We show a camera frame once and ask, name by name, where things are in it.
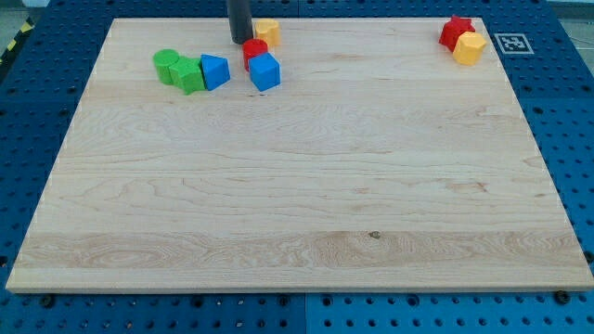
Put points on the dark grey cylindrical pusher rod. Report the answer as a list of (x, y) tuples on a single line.
[(240, 20)]

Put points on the yellow heart block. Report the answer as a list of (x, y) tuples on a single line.
[(269, 31)]

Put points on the green star block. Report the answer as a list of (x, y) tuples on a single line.
[(187, 75)]

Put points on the red star block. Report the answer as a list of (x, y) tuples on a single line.
[(453, 29)]

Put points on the red cylinder block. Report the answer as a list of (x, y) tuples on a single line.
[(252, 48)]

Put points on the blue triangle block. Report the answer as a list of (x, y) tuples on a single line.
[(215, 71)]

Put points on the blue cube block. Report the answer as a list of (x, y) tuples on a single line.
[(264, 71)]

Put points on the green cylinder block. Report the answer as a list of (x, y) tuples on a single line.
[(162, 61)]

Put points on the wooden board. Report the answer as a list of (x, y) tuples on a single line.
[(378, 164)]

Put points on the black and yellow hazard tape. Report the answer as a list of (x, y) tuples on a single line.
[(17, 42)]

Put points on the yellow hexagon block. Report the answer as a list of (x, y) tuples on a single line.
[(469, 48)]

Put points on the white fiducial marker tag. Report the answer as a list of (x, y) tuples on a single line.
[(512, 43)]

